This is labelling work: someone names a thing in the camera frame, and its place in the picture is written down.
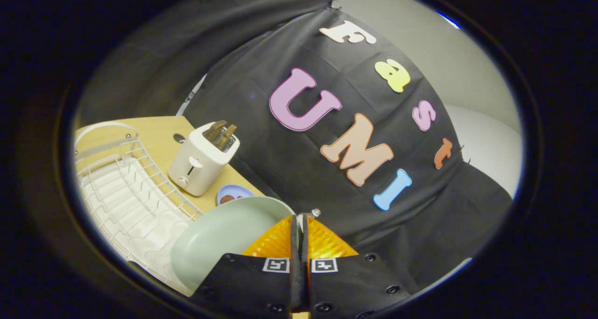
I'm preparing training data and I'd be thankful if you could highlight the white wire dish rack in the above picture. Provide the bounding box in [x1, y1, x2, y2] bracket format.
[74, 121, 206, 297]

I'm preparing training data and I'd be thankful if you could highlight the pale green plate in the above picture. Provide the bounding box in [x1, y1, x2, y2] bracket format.
[170, 196, 297, 292]

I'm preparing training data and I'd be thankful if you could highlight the brown toast slice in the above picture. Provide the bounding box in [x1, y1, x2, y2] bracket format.
[217, 124, 238, 151]
[203, 120, 228, 142]

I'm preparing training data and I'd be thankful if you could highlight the cream toaster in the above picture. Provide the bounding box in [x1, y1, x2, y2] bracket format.
[167, 121, 241, 197]

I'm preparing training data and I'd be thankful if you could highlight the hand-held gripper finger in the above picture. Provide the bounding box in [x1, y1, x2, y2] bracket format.
[301, 213, 413, 319]
[189, 214, 300, 316]

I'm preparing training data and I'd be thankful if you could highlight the small blue plate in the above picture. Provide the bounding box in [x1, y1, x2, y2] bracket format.
[216, 184, 256, 207]

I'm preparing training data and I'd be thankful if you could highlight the black backdrop cloth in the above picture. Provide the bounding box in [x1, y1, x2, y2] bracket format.
[75, 0, 514, 295]

